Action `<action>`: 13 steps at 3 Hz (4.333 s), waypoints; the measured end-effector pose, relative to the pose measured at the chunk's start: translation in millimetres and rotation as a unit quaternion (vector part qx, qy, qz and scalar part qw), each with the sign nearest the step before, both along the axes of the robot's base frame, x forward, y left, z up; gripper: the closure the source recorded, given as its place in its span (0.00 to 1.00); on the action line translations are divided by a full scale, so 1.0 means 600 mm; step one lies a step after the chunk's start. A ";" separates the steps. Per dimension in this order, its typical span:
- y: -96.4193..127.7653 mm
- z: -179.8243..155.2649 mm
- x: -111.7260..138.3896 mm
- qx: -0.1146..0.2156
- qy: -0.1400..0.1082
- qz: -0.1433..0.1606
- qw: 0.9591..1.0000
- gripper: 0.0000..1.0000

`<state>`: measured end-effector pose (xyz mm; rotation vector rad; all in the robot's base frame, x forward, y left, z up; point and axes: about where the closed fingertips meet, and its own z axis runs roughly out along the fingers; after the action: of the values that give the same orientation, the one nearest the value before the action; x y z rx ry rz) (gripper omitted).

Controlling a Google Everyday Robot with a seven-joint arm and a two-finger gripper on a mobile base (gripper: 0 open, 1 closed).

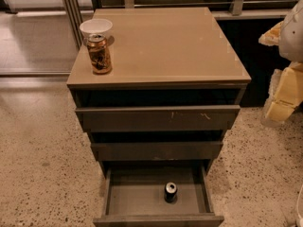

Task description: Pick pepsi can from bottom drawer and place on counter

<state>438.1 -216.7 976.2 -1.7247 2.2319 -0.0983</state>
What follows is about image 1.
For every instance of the grey bottom drawer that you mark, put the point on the grey bottom drawer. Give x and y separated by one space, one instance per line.
134 197

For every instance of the blue pepsi can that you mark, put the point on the blue pepsi can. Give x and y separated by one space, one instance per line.
170 192

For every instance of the brown gold soda can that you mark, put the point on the brown gold soda can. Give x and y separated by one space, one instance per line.
99 54

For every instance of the metal railing frame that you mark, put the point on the metal railing frame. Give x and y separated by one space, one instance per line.
242 21

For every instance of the grey middle drawer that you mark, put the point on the grey middle drawer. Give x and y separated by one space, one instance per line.
157 151

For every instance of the grey drawer cabinet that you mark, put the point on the grey drawer cabinet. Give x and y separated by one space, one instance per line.
160 58

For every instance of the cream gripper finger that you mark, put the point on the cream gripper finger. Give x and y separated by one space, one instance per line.
271 37
285 92

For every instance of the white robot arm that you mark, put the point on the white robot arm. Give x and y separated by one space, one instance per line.
290 45

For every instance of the grey drawer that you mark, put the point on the grey drawer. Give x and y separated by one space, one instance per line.
134 197
157 151
171 118

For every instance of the white plastic bowl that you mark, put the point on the white plastic bowl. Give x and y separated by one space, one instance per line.
96 26

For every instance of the grey top drawer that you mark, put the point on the grey top drawer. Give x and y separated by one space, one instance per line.
171 118

